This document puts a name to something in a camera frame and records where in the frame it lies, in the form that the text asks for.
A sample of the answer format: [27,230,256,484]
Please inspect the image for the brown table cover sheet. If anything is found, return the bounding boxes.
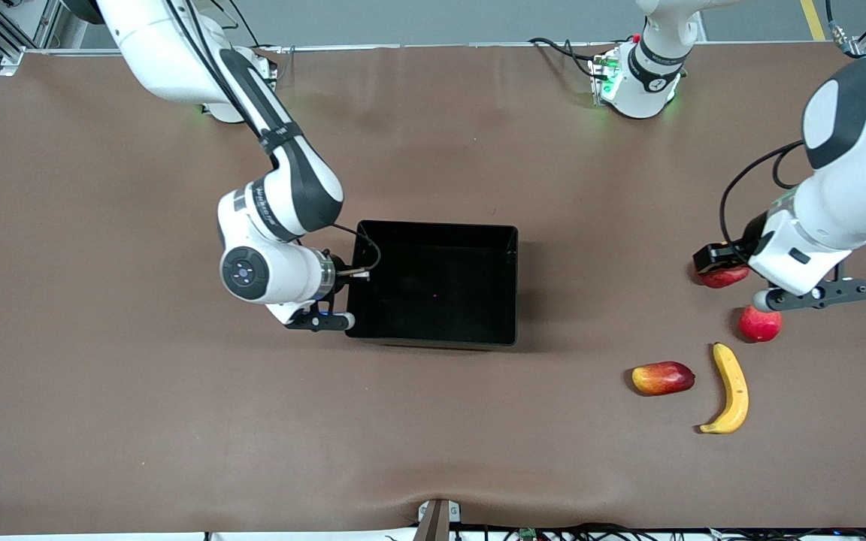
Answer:
[0,41,866,536]

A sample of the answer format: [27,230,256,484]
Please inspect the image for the black plastic box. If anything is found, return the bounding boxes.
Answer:
[344,219,519,348]

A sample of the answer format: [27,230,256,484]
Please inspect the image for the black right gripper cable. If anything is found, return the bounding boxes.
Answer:
[328,222,383,280]

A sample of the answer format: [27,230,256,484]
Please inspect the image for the red yellow mango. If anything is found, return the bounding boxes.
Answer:
[631,361,696,397]

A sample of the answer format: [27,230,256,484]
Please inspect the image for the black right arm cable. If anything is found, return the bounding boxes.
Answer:
[166,0,283,147]

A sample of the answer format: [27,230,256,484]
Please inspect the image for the red yellow apple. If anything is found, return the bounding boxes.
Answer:
[700,264,751,289]

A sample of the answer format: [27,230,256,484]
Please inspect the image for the yellow banana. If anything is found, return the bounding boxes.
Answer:
[699,343,749,435]

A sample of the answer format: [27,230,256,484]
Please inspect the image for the black arm base cable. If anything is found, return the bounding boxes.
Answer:
[529,36,599,80]

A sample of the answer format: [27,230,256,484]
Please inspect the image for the red round apple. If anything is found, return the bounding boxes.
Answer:
[738,304,783,343]

